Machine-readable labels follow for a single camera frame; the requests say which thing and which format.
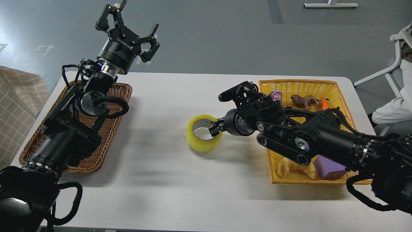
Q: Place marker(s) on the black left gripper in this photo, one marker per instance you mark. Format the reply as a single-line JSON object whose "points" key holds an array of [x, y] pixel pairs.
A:
{"points": [[119, 50]]}

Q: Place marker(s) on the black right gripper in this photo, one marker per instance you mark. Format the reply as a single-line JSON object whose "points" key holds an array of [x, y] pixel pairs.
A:
{"points": [[231, 123]]}

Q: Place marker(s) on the yellow tape roll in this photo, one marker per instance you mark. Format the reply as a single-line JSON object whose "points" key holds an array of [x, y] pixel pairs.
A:
{"points": [[196, 143]]}

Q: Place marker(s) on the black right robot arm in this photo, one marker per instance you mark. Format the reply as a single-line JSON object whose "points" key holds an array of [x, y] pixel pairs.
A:
{"points": [[384, 163]]}

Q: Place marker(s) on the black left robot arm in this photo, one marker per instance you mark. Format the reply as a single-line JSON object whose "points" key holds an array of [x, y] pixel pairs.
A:
{"points": [[32, 193]]}

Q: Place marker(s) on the small drink can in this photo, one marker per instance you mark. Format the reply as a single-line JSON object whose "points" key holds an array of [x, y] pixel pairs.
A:
{"points": [[276, 95]]}

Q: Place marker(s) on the toy croissant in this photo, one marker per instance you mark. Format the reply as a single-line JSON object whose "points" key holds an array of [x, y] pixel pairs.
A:
{"points": [[287, 166]]}

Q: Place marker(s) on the brown toy animal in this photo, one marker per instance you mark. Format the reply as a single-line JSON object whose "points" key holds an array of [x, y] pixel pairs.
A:
{"points": [[304, 102]]}

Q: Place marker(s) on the brown wicker basket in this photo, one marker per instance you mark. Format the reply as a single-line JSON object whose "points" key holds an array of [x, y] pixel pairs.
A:
{"points": [[95, 161]]}

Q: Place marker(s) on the orange toy carrot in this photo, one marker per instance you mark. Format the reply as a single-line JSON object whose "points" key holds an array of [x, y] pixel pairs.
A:
{"points": [[325, 104]]}

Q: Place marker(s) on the purple foam cube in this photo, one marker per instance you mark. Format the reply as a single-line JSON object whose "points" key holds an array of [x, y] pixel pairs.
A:
{"points": [[329, 169]]}

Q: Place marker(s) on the yellow plastic basket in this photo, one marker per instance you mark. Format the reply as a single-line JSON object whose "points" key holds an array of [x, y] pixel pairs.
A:
{"points": [[303, 87]]}

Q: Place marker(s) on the white stand base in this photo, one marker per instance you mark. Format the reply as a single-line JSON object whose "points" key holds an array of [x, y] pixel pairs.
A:
{"points": [[331, 5]]}

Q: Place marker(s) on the person in white clothes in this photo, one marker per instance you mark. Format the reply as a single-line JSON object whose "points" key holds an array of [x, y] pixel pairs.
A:
{"points": [[399, 109]]}

